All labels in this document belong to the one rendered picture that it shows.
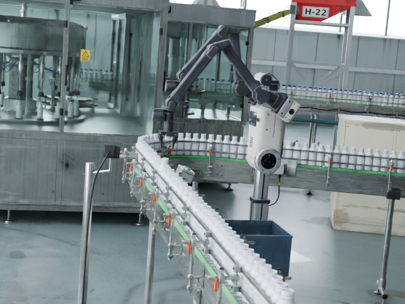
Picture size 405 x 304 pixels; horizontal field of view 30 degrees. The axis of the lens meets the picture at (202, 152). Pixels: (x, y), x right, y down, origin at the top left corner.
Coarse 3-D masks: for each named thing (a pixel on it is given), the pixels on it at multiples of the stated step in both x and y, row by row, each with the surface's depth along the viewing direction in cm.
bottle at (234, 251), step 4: (236, 240) 273; (240, 240) 273; (236, 244) 271; (236, 248) 271; (232, 252) 271; (236, 252) 270; (232, 256) 271; (228, 264) 273; (232, 264) 271; (228, 268) 273; (232, 268) 271; (228, 272) 273; (232, 272) 271; (228, 280) 273; (228, 284) 274
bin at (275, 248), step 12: (240, 228) 399; (252, 228) 400; (264, 228) 402; (276, 228) 396; (252, 240) 369; (264, 240) 370; (276, 240) 371; (288, 240) 373; (264, 252) 371; (276, 252) 372; (288, 252) 374; (276, 264) 373; (288, 264) 375
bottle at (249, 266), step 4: (248, 256) 255; (252, 256) 253; (256, 256) 253; (248, 260) 254; (252, 260) 253; (248, 264) 254; (252, 264) 254; (244, 268) 255; (248, 268) 253; (252, 268) 253; (248, 272) 253; (244, 276) 255; (244, 280) 255; (248, 280) 253; (244, 284) 255; (248, 284) 254; (244, 288) 255; (244, 300) 255
